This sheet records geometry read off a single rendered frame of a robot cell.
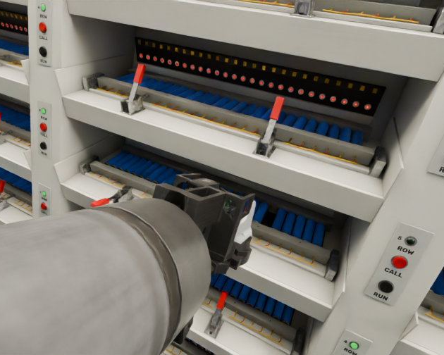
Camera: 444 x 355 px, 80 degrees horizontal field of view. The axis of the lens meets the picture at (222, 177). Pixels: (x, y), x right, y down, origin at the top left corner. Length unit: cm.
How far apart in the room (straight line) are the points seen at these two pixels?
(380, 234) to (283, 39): 30
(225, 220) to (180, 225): 9
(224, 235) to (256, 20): 30
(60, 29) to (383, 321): 74
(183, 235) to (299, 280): 37
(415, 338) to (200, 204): 43
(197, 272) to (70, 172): 58
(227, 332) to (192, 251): 49
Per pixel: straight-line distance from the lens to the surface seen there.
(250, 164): 42
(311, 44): 41
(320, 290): 51
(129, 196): 60
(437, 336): 56
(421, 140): 40
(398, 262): 44
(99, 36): 70
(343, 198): 42
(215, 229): 25
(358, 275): 46
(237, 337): 64
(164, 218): 16
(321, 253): 52
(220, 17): 45
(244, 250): 29
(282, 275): 50
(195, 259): 16
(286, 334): 64
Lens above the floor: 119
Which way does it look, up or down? 19 degrees down
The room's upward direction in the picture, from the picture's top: 13 degrees clockwise
